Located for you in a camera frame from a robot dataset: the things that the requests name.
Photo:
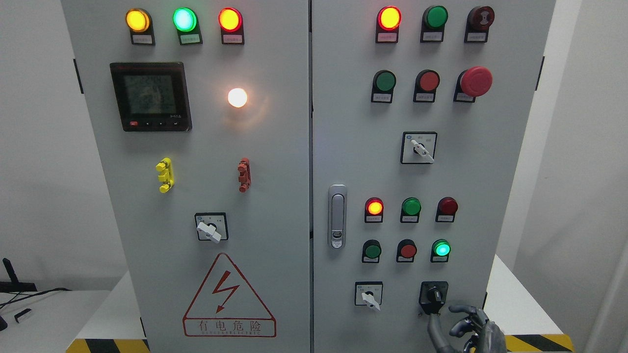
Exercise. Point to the green indicator light top right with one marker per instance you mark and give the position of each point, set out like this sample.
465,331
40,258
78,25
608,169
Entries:
433,24

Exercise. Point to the red electrical hazard sticker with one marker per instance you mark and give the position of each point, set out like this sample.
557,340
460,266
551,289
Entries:
226,305

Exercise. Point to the white selector switch upper right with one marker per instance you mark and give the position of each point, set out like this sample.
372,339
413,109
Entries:
418,147

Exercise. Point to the red push button upper row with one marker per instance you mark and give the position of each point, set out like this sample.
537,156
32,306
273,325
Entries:
426,84

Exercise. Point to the yellow terminal clip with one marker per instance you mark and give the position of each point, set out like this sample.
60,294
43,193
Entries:
165,175

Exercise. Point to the black digital power meter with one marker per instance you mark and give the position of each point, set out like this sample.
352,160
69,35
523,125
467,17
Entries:
151,96

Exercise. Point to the small white black gadget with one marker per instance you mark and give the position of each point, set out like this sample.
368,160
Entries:
22,315

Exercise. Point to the yellow indicator light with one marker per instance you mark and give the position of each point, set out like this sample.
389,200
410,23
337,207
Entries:
141,26

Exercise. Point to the grey electrical cabinet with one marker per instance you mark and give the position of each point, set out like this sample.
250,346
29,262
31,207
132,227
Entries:
307,67

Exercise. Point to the black rotary knob switch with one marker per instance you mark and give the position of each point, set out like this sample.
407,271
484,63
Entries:
432,296

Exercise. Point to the red push button lower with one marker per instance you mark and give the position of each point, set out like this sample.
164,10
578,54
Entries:
406,251

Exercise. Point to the black object at left edge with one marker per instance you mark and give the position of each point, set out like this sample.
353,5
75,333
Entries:
3,324

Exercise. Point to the white selector switch left door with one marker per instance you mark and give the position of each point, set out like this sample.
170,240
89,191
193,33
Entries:
212,226

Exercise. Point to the green indicator light middle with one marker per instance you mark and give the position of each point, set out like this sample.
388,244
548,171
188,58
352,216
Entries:
410,210

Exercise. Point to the red emergency stop button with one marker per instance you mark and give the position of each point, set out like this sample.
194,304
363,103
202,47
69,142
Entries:
472,83

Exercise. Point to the dark red buzzer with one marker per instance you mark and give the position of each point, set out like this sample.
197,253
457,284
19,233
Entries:
479,20

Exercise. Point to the green push button upper row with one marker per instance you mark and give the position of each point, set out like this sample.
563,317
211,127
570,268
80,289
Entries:
383,85

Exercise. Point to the white selector switch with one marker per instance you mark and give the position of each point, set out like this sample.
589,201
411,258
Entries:
418,147
369,294

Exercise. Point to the green push button lower right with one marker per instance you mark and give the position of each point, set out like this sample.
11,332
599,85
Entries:
440,251

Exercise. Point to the lit green indicator light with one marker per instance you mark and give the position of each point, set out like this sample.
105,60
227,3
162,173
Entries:
185,21

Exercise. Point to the silver door handle lock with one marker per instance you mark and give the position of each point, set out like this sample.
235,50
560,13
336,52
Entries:
337,211

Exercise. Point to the red indicator light left door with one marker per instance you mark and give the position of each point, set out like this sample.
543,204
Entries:
231,26

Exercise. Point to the red terminal clip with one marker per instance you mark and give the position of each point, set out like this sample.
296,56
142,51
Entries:
244,175

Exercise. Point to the red indicator light top right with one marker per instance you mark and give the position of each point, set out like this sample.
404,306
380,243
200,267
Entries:
387,25

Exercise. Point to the white lit indicator lamp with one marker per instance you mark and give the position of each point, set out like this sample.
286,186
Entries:
237,97

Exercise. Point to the white selector switch lower right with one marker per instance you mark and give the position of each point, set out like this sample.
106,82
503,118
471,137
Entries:
369,294

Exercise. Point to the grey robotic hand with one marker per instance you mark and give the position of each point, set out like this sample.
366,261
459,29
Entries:
487,336

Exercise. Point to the black antenna device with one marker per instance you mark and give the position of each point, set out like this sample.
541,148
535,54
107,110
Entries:
14,284

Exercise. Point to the green push button lower left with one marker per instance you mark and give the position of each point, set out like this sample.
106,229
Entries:
371,251

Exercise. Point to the red indicator light middle right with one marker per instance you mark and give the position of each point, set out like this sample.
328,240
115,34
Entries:
446,210

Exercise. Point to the red indicator light middle left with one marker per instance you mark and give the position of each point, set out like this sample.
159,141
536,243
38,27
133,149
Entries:
373,210

